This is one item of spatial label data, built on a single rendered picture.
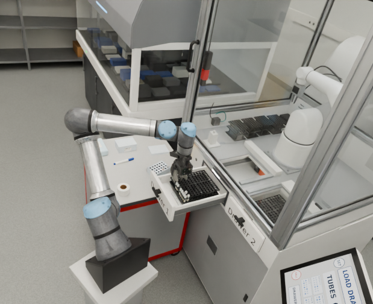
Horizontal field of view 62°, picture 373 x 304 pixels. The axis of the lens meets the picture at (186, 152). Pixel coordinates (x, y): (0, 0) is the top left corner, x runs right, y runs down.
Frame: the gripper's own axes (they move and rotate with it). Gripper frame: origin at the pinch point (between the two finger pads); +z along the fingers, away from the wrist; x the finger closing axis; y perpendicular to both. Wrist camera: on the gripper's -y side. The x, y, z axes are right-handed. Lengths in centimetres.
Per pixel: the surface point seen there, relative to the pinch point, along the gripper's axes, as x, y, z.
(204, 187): 13.7, 7.8, 3.7
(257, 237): 21, 46, 3
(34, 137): -62, -194, 94
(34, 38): -36, -416, 65
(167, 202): -10.7, 12.4, 2.8
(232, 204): 21.3, 24.5, 2.8
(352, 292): 19, 89, -22
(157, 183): -10.7, -1.3, 1.9
